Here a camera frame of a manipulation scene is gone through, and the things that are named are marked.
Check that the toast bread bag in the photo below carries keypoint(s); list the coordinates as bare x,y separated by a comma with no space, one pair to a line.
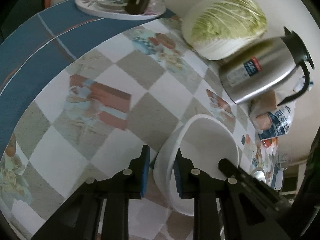
271,119

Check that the napa cabbage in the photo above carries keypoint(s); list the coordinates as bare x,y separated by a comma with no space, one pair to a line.
216,29

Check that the white rectangular device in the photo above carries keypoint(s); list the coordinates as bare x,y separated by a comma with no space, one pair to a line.
277,180

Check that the white square bowl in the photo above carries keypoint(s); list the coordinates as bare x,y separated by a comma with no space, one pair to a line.
205,141

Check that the stainless steel round tray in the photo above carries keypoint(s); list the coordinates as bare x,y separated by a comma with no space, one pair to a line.
259,174

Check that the white saucer tray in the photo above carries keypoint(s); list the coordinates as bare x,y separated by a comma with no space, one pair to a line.
90,7

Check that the clear glass pitcher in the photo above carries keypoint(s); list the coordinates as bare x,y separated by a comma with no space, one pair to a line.
282,161

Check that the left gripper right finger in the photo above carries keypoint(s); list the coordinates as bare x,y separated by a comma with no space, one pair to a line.
193,183

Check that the checkered printed tablecloth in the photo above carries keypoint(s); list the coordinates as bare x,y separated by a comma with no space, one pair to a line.
134,89

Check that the stainless steel thermos jug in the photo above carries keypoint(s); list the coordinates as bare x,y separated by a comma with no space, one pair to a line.
264,66

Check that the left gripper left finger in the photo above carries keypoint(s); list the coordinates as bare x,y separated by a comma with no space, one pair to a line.
100,209

